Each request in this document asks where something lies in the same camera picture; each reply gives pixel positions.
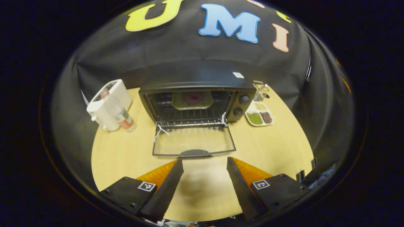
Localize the metal wire basket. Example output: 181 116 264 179
252 80 270 102

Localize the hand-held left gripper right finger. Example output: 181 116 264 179
226 157 311 221

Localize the cream square plate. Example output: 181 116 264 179
171 91 214 110

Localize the black electric oven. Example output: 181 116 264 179
138 60 258 159

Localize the green mung beans pile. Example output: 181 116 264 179
247 112 263 125

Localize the white divided dish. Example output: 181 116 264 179
245 100 275 127

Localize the pink round meat slice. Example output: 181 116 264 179
181 92 205 105

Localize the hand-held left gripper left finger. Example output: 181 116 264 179
99 159 184 221

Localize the clear plastic water bottle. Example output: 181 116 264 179
100 89 137 132

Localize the white toaster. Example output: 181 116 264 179
86 79 133 131

